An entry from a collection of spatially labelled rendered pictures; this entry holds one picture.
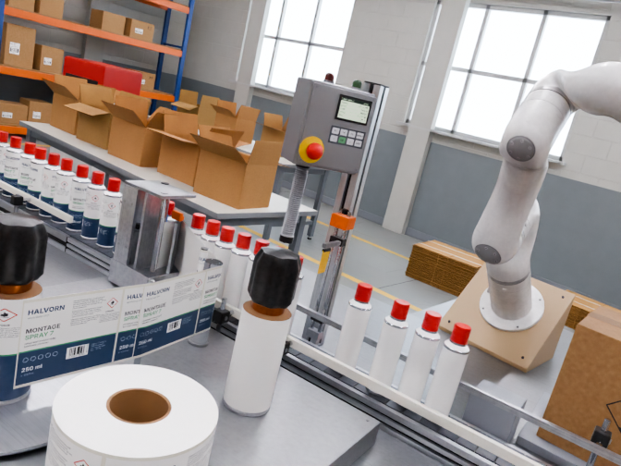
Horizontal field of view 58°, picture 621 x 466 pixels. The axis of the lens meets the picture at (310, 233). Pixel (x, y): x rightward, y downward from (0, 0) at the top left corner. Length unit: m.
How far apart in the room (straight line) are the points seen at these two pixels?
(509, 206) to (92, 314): 0.96
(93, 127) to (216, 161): 1.26
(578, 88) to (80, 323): 0.98
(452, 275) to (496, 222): 3.81
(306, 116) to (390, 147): 6.17
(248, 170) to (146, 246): 1.57
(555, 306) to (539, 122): 0.79
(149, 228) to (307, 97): 0.50
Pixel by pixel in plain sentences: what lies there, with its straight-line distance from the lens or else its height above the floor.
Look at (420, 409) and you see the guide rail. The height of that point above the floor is 0.91.
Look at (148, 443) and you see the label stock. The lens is 0.71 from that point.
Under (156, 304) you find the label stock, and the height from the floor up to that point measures 1.02.
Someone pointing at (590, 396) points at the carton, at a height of 0.99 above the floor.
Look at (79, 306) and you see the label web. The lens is 0.97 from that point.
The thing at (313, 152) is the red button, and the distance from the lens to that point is 1.24.
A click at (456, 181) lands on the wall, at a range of 6.96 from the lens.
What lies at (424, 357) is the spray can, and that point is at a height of 1.00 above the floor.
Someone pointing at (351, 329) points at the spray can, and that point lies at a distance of 1.21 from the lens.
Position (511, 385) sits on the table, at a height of 0.83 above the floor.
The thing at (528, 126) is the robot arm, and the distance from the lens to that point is 1.21.
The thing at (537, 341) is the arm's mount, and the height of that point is 0.91.
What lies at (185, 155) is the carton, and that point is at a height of 0.94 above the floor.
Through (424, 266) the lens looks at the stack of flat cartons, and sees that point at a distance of 5.35.
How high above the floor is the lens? 1.45
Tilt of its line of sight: 14 degrees down
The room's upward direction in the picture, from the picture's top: 13 degrees clockwise
